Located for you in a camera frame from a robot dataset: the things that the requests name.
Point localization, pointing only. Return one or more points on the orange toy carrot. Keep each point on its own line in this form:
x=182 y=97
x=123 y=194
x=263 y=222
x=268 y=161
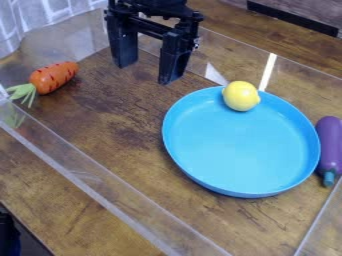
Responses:
x=44 y=81

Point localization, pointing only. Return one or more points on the blue round tray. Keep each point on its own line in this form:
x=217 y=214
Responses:
x=245 y=154

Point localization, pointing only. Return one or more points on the dark wooden furniture edge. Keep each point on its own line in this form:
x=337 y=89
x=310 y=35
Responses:
x=294 y=19

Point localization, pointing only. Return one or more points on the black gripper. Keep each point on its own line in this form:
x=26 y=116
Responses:
x=127 y=17

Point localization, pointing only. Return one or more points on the white patterned curtain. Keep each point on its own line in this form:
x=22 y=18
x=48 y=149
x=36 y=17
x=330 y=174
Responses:
x=24 y=15

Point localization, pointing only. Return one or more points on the purple toy eggplant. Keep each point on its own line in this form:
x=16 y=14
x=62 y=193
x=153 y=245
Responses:
x=329 y=129

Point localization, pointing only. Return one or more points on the yellow toy lemon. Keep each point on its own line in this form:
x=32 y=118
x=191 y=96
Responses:
x=241 y=96

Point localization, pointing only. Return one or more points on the clear acrylic enclosure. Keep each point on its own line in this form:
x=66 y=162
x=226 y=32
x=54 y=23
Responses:
x=86 y=176

